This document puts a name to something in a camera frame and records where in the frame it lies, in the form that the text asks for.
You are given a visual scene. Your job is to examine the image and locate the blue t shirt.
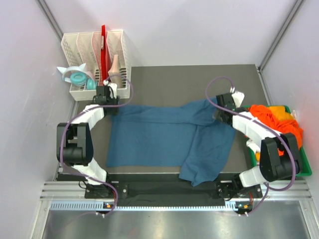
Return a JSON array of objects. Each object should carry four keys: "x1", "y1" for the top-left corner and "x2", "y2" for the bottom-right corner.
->
[{"x1": 106, "y1": 99, "x2": 235, "y2": 186}]

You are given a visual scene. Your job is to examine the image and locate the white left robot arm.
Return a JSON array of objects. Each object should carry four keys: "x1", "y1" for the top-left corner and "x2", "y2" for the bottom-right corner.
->
[{"x1": 56, "y1": 82, "x2": 119, "y2": 198}]

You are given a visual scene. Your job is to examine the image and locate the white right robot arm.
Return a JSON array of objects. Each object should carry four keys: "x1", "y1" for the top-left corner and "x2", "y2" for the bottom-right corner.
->
[{"x1": 213, "y1": 92, "x2": 303, "y2": 197}]

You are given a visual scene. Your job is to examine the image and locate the beige book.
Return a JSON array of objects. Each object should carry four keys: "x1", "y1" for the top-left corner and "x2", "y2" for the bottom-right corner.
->
[{"x1": 108, "y1": 54, "x2": 123, "y2": 88}]

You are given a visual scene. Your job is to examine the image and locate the red folder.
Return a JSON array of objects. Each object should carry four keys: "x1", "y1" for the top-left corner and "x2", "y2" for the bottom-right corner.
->
[{"x1": 99, "y1": 25, "x2": 110, "y2": 86}]

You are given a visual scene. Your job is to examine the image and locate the teal cat ear headphones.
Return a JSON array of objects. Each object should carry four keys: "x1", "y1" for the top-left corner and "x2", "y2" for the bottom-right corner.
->
[{"x1": 57, "y1": 63, "x2": 98, "y2": 90}]

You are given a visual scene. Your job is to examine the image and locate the orange t shirt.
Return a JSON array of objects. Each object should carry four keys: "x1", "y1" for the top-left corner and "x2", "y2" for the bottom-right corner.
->
[{"x1": 249, "y1": 104, "x2": 304, "y2": 150}]

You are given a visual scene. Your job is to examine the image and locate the white t shirt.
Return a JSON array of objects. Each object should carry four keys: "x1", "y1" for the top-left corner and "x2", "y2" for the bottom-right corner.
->
[{"x1": 246, "y1": 139, "x2": 261, "y2": 154}]

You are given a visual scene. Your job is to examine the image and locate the green plastic basket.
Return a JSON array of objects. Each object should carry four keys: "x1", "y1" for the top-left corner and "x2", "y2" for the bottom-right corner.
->
[{"x1": 245, "y1": 105, "x2": 312, "y2": 177}]

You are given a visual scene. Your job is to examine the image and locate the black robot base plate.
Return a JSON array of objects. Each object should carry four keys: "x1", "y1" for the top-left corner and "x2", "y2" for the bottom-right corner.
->
[{"x1": 78, "y1": 173, "x2": 262, "y2": 206}]

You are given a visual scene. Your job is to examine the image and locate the aluminium frame post left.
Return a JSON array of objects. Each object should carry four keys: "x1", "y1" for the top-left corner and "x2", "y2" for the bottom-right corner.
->
[{"x1": 35, "y1": 0, "x2": 64, "y2": 42}]

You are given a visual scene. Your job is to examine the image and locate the aluminium frame post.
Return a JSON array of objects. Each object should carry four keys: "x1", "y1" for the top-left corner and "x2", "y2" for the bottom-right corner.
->
[
  {"x1": 257, "y1": 0, "x2": 305, "y2": 74},
  {"x1": 35, "y1": 0, "x2": 64, "y2": 42}
]

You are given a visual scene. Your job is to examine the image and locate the aluminium frame post right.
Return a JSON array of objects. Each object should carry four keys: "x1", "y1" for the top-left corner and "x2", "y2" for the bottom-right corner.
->
[{"x1": 257, "y1": 0, "x2": 305, "y2": 74}]

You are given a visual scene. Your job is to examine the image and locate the grey slotted cable duct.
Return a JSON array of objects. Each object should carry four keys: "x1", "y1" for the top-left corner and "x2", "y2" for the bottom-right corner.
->
[{"x1": 50, "y1": 201, "x2": 251, "y2": 212}]

